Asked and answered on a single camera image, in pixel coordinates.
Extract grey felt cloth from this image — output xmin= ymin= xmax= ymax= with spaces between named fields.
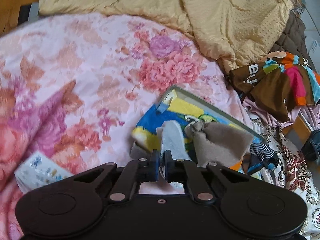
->
xmin=156 ymin=120 xmax=192 ymax=181

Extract grey drawstring pouch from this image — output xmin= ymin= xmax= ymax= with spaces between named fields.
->
xmin=184 ymin=120 xmax=254 ymax=168

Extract navy patterned sock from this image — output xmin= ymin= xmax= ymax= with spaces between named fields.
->
xmin=247 ymin=142 xmax=279 ymax=175

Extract orange sock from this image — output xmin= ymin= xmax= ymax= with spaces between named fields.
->
xmin=229 ymin=159 xmax=243 ymax=171

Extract grey tray cartoon frog picture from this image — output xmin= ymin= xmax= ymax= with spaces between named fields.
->
xmin=132 ymin=86 xmax=265 ymax=164

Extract white milk carton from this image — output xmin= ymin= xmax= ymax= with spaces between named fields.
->
xmin=14 ymin=151 xmax=73 ymax=194

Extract pink floral bedspread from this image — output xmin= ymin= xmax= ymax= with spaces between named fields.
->
xmin=1 ymin=14 xmax=251 ymax=239

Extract white maroon damask blanket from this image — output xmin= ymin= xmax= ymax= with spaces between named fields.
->
xmin=249 ymin=114 xmax=319 ymax=239

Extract blue denim jeans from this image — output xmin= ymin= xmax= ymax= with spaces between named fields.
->
xmin=301 ymin=129 xmax=320 ymax=161

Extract brown multicolour shirt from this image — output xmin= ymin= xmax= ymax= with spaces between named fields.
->
xmin=229 ymin=51 xmax=319 ymax=122

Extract lilac cloth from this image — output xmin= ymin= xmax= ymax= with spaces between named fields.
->
xmin=242 ymin=98 xmax=319 ymax=131

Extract beige dotted quilt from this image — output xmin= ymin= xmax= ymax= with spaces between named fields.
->
xmin=39 ymin=0 xmax=293 ymax=72

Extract brown quilted jacket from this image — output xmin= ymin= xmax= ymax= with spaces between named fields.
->
xmin=269 ymin=11 xmax=316 ymax=71

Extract wooden bed frame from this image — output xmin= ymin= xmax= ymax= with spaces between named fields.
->
xmin=0 ymin=0 xmax=39 ymax=36

